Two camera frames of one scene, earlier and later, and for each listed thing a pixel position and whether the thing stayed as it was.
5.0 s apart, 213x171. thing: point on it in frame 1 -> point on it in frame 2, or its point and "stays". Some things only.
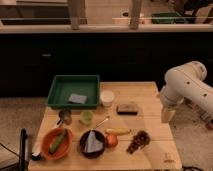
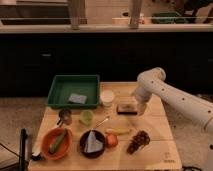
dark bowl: [83, 141] stays
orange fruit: [111, 140] stays
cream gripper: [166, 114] -> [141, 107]
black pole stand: [23, 149] stays
